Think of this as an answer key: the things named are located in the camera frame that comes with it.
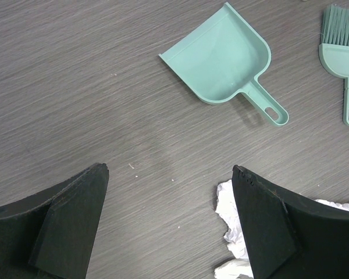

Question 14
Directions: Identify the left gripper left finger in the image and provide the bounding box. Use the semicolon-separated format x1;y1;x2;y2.
0;163;109;278

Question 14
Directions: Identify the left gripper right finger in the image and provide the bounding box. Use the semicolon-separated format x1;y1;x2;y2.
232;165;349;278

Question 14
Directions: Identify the paper scrap top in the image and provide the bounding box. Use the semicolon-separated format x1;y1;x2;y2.
215;180;248;260

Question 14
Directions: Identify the paper scrap narrow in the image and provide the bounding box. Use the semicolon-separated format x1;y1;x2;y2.
315;199;349;211

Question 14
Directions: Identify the green plastic dustpan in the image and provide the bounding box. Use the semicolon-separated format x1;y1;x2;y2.
160;3;289;127

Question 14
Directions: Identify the green hand brush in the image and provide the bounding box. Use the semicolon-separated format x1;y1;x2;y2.
319;5;349;126

